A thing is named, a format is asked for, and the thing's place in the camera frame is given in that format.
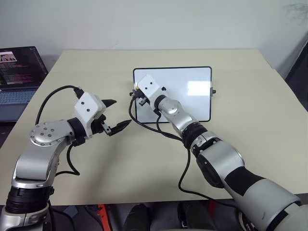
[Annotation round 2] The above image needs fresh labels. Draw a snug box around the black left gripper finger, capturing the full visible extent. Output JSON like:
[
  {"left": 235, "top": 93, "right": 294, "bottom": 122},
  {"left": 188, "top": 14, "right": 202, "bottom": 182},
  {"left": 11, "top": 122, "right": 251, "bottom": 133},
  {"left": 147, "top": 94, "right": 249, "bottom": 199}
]
[
  {"left": 107, "top": 119, "right": 133, "bottom": 138},
  {"left": 101, "top": 99, "right": 118, "bottom": 109}
]

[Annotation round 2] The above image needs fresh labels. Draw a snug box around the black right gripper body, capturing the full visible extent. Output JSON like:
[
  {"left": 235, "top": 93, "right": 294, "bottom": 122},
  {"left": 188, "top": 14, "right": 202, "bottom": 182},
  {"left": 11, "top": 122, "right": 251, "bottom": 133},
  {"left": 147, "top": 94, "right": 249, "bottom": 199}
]
[{"left": 138, "top": 95, "right": 152, "bottom": 107}]

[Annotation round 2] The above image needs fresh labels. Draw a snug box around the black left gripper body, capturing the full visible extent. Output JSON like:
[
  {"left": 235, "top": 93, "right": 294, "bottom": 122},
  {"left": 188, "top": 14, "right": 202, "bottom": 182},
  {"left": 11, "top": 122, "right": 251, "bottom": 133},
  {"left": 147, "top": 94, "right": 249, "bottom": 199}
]
[{"left": 90, "top": 114, "right": 112, "bottom": 135}]

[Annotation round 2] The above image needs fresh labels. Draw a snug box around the small black-framed whiteboard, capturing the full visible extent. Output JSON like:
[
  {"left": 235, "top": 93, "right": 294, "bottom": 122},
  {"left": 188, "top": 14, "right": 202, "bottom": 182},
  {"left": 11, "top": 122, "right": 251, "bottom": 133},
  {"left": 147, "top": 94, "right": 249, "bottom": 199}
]
[{"left": 130, "top": 66, "right": 217, "bottom": 124}]

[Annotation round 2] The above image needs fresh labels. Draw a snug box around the grey block under table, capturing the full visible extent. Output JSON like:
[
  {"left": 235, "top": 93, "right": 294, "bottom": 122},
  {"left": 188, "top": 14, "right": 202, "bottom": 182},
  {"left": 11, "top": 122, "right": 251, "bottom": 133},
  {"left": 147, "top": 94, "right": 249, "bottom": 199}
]
[{"left": 64, "top": 205, "right": 80, "bottom": 218}]

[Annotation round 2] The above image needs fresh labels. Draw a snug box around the dark rounded shape under table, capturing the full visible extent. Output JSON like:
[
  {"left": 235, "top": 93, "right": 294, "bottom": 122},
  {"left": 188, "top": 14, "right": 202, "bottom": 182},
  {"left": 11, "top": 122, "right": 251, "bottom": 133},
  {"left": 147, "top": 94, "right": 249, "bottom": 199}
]
[
  {"left": 177, "top": 201, "right": 218, "bottom": 231},
  {"left": 126, "top": 203, "right": 152, "bottom": 231}
]

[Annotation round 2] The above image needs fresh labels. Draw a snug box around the open blue-grey laptop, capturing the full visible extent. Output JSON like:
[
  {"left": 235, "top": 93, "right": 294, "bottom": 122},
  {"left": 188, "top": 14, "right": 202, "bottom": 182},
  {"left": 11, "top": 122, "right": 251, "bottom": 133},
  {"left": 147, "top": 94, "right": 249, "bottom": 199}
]
[{"left": 0, "top": 46, "right": 49, "bottom": 123}]

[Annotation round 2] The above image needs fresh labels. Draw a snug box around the dark object beside table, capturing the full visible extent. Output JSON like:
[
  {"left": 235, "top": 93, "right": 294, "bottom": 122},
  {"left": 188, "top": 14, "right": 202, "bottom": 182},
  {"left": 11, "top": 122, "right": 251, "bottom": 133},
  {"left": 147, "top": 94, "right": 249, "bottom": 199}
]
[{"left": 276, "top": 38, "right": 308, "bottom": 103}]

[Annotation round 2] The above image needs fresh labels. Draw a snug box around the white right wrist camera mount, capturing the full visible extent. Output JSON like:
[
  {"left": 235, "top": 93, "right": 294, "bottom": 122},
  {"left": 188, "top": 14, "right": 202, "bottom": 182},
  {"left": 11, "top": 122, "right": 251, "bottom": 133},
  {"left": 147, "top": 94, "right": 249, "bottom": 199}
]
[{"left": 137, "top": 74, "right": 162, "bottom": 103}]

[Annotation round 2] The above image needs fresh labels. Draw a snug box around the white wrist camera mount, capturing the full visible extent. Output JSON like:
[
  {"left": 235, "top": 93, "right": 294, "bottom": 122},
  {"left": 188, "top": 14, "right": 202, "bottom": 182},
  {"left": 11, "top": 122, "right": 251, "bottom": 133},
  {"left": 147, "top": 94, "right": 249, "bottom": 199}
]
[
  {"left": 137, "top": 74, "right": 162, "bottom": 103},
  {"left": 73, "top": 91, "right": 108, "bottom": 140}
]

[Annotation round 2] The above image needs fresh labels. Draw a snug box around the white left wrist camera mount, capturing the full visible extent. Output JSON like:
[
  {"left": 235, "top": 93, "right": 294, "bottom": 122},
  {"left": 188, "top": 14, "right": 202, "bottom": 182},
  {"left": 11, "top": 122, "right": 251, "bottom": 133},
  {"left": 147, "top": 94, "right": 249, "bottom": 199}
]
[{"left": 73, "top": 91, "right": 108, "bottom": 140}]

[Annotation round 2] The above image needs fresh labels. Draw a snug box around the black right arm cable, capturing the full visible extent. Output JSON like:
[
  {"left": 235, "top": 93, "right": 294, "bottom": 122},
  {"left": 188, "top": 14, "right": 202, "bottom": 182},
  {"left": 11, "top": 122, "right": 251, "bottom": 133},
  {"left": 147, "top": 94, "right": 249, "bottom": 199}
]
[{"left": 128, "top": 90, "right": 243, "bottom": 210}]

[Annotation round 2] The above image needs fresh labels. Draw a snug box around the red frame bar under table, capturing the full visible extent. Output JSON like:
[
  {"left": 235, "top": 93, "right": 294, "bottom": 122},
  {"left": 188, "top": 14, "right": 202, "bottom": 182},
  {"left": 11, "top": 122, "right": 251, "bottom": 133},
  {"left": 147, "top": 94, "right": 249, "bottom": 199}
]
[{"left": 97, "top": 204, "right": 112, "bottom": 231}]

